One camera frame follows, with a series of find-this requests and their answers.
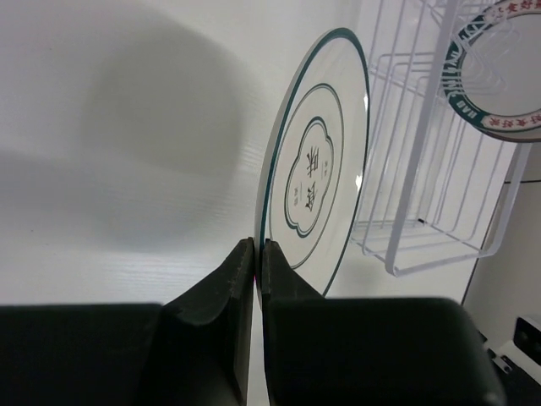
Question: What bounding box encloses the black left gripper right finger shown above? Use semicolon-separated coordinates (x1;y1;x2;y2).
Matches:
260;240;506;405

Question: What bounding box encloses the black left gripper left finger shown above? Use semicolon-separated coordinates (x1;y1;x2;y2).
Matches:
1;239;254;405

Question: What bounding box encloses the white plate with black rings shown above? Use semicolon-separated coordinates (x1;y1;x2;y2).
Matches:
254;27;371;295

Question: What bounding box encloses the dark green rimmed plate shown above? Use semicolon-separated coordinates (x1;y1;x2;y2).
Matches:
440;1;540;143

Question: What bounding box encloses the white wire dish rack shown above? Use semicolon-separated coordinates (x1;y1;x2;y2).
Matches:
352;1;537;277

